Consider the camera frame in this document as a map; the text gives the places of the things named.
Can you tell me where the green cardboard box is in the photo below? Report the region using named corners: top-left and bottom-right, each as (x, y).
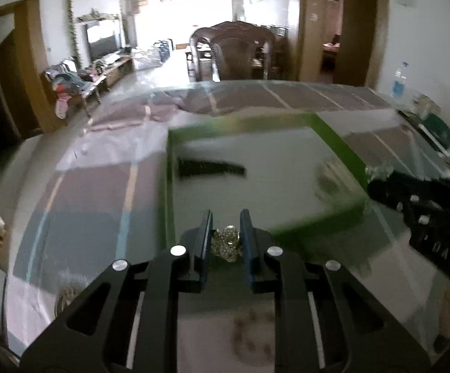
top-left (165, 113), bottom-right (367, 244)

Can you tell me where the clear water bottle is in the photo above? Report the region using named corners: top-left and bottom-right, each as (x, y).
top-left (391, 62), bottom-right (409, 99)

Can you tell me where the flat screen television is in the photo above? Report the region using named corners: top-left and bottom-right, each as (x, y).
top-left (84, 19), bottom-right (122, 62)

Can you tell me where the black watch strap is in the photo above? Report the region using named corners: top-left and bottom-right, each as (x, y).
top-left (176, 156), bottom-right (247, 180)

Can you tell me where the chair with clothes pile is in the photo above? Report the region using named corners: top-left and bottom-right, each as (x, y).
top-left (43, 59), bottom-right (105, 120)

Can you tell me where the plaid tablecloth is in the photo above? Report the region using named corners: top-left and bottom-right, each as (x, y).
top-left (6, 81), bottom-right (450, 372)

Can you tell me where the red white bead bracelet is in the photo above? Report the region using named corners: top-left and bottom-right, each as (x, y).
top-left (230, 306), bottom-right (277, 368)

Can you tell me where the crystal flower brooch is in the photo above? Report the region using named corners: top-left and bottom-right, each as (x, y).
top-left (211, 226), bottom-right (243, 263)

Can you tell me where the wooden tv cabinet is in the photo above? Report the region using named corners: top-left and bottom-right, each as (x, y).
top-left (79, 55), bottom-right (134, 97)

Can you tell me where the green tissue box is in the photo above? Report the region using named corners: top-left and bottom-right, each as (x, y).
top-left (419, 113), bottom-right (450, 157)

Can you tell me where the dark wooden dining chair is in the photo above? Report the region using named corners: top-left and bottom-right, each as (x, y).
top-left (190, 21), bottom-right (276, 82)

